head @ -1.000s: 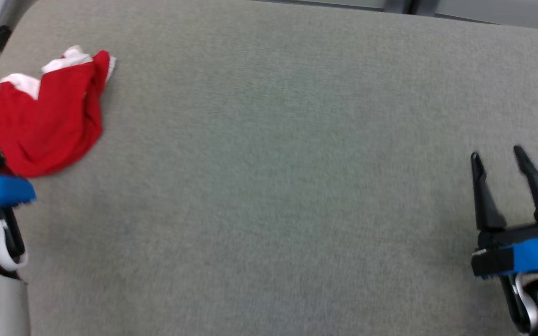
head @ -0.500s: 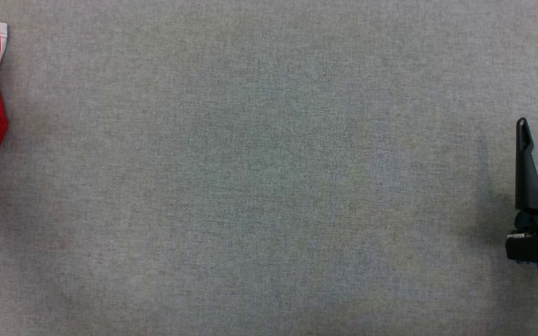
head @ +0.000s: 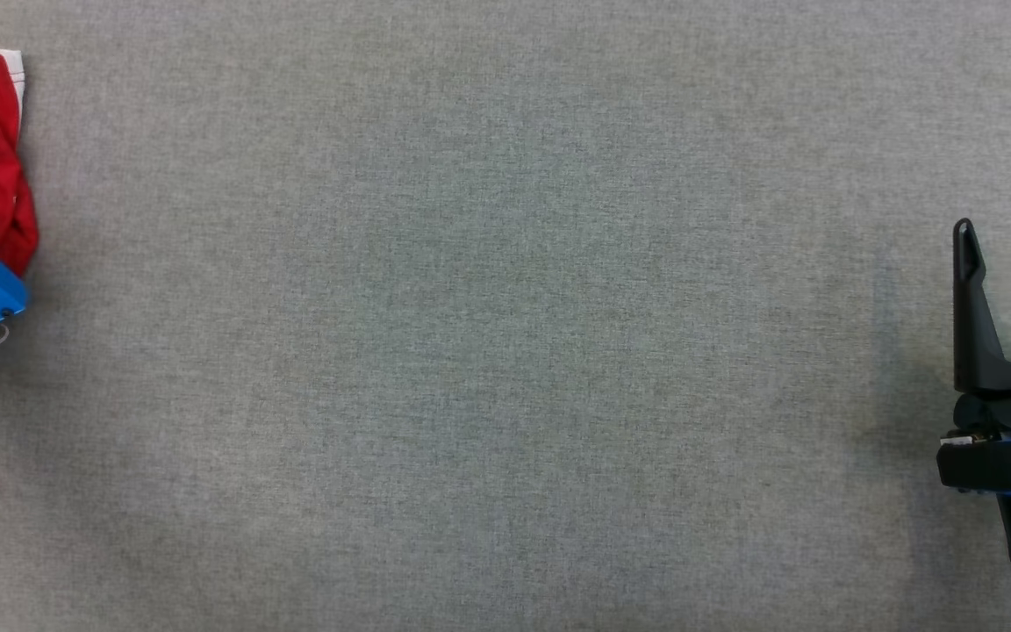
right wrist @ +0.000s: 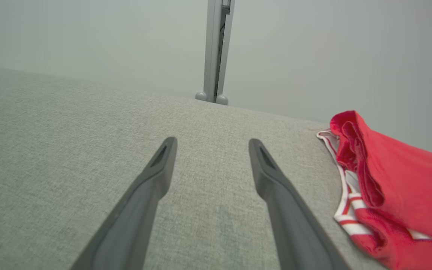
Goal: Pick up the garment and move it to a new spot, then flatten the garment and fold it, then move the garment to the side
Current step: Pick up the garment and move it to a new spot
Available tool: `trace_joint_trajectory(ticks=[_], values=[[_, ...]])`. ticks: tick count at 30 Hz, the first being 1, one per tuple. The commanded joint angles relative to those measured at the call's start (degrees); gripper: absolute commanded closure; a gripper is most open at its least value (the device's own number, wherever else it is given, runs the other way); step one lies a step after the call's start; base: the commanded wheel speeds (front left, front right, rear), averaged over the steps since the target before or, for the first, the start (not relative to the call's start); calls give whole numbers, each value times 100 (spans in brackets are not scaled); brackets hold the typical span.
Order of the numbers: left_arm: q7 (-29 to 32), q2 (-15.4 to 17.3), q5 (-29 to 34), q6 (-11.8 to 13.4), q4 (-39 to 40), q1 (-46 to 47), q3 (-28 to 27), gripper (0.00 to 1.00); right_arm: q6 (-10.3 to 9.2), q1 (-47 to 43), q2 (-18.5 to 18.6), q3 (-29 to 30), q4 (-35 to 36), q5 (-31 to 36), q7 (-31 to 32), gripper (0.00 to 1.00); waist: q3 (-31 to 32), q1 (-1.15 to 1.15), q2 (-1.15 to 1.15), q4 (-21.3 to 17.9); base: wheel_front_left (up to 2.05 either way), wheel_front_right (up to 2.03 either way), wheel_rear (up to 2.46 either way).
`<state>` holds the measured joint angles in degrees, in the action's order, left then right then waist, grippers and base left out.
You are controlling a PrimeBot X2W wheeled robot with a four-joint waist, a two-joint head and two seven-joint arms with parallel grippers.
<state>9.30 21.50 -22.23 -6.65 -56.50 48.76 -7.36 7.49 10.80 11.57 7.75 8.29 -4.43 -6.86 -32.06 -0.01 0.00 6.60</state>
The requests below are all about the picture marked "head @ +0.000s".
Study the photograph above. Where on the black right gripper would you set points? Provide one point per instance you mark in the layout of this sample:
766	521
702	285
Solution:
993	461

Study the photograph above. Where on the grey fabric sofa surface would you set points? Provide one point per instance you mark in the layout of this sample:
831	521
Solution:
505	316

